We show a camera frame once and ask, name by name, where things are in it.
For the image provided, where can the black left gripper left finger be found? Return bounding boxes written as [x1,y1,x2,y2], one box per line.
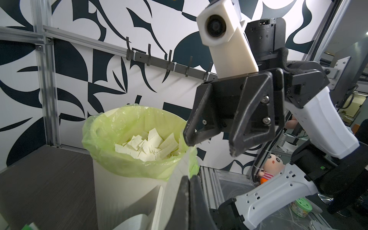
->
[165,176,190,230]

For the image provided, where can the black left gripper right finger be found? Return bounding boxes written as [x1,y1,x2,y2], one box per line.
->
[189,176,217,230]

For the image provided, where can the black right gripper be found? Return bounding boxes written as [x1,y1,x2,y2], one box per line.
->
[183,68,327,157]

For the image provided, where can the white receipt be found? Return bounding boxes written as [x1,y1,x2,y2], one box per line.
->
[147,147,196,230]

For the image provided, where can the small doll figure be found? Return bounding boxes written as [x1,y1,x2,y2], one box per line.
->
[258,154,285,184]

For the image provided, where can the white round trash bin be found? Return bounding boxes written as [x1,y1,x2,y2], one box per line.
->
[93,160,167,230]

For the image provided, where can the torn paper pieces in bin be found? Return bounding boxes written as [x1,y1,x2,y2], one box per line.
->
[115,128,179,162]

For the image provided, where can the green round container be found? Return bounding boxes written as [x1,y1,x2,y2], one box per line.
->
[289,197,312,218]

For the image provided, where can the green plastic bin liner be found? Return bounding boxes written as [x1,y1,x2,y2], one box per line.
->
[81,105,199,181]

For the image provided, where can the black wall hook rail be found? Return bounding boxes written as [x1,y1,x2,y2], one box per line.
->
[126,37,218,82]

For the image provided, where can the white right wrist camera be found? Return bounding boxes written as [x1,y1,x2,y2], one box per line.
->
[196,1,259,79]

